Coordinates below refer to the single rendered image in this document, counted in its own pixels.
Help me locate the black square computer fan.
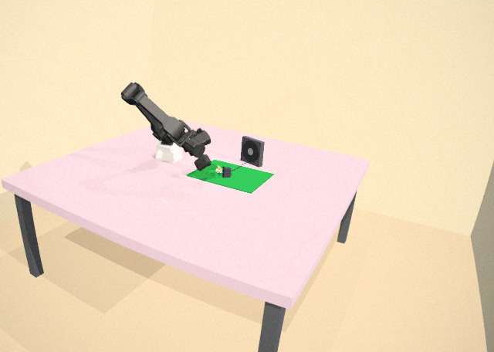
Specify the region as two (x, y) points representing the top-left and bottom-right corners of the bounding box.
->
(240, 136), (265, 168)

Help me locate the green circuit board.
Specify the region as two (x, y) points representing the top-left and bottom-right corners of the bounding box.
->
(186, 160), (274, 194)

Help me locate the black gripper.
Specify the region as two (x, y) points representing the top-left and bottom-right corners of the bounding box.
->
(191, 130), (211, 171)

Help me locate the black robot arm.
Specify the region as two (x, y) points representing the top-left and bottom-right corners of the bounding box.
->
(121, 82), (211, 158)

